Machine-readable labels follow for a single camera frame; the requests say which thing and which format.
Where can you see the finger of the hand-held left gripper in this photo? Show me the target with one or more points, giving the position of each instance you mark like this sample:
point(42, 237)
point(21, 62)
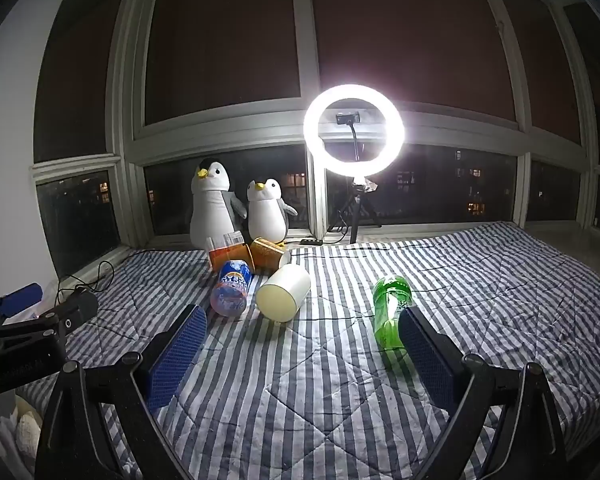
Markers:
point(21, 296)
point(75, 305)

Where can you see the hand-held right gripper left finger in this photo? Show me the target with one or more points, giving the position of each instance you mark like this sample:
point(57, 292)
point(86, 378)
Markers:
point(176, 355)

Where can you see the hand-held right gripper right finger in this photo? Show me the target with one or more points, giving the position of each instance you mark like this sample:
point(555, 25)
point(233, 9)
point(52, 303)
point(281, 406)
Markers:
point(430, 365)

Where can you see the white cup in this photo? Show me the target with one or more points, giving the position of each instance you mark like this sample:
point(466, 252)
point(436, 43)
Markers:
point(280, 295)

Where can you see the orange paper cup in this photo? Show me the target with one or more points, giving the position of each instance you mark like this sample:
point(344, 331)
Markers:
point(267, 255)

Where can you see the white fluffy cloth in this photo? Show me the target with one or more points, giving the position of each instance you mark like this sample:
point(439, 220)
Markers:
point(25, 435)

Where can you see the green plastic bottle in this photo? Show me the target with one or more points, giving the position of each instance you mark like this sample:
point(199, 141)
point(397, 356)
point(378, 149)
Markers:
point(389, 305)

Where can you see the blue plastic bottle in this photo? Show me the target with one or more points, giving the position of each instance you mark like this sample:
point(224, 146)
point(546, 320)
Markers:
point(232, 287)

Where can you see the striped blanket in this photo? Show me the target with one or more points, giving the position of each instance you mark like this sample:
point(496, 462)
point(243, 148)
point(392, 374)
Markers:
point(330, 385)

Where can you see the orange snack box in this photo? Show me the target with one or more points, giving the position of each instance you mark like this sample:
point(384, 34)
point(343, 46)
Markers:
point(227, 256)

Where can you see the large penguin plush toy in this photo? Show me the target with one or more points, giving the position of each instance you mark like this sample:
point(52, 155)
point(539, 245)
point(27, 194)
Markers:
point(212, 210)

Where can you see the small penguin plush toy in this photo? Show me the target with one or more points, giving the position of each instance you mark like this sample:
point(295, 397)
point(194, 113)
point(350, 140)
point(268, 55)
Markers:
point(267, 217)

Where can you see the black power strip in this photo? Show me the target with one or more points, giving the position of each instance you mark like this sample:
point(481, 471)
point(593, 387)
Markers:
point(312, 242)

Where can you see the black tripod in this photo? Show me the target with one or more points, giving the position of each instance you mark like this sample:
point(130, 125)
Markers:
point(356, 207)

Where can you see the black phone holder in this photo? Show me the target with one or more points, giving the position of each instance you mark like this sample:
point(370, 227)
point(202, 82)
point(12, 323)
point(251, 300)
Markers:
point(349, 119)

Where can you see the white window frame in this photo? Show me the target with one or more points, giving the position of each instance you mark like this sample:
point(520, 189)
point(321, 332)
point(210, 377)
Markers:
point(307, 60)

